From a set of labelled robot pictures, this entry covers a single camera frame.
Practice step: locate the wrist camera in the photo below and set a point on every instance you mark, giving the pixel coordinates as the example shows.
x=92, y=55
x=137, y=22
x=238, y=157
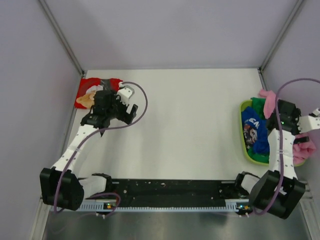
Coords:
x=313, y=120
x=125, y=93

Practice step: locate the red teddy bear t shirt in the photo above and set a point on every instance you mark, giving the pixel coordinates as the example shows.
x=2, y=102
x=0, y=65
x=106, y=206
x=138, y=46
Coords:
x=88, y=87

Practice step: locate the right aluminium frame post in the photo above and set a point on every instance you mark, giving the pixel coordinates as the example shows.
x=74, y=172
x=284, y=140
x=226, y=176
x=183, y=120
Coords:
x=293, y=14

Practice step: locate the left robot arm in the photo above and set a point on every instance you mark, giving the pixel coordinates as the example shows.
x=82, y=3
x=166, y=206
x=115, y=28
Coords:
x=61, y=186

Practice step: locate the blue printed t shirt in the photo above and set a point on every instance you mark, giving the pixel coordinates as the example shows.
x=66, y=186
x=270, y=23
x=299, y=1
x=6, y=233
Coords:
x=250, y=125

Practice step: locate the green t shirt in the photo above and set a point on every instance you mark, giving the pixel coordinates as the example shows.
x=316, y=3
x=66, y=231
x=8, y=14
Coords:
x=260, y=150

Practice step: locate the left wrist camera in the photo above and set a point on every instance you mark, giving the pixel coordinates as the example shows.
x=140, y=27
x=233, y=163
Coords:
x=125, y=93

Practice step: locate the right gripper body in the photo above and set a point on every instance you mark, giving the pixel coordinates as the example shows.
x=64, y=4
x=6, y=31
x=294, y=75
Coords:
x=296, y=114

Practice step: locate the aluminium frame post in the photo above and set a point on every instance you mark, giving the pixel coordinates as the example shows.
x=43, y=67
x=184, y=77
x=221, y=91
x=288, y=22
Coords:
x=61, y=36
x=293, y=14

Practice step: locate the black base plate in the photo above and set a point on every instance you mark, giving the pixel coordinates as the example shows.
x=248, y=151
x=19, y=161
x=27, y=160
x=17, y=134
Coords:
x=176, y=193

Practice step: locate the pink t shirt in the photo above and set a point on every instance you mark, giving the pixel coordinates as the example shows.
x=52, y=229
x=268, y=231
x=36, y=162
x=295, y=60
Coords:
x=301, y=151

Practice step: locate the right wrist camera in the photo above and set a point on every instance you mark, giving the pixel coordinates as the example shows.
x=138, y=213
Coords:
x=313, y=120

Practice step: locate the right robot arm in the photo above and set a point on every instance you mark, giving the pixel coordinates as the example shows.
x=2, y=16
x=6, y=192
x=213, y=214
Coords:
x=278, y=191

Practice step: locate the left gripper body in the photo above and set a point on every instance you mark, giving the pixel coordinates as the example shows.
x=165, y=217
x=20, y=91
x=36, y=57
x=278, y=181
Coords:
x=118, y=109

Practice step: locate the green plastic basket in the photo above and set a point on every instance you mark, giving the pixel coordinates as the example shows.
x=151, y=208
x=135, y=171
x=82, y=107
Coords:
x=243, y=105

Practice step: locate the left aluminium frame post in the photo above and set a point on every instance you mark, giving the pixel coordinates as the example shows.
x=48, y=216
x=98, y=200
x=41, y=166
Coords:
x=61, y=36

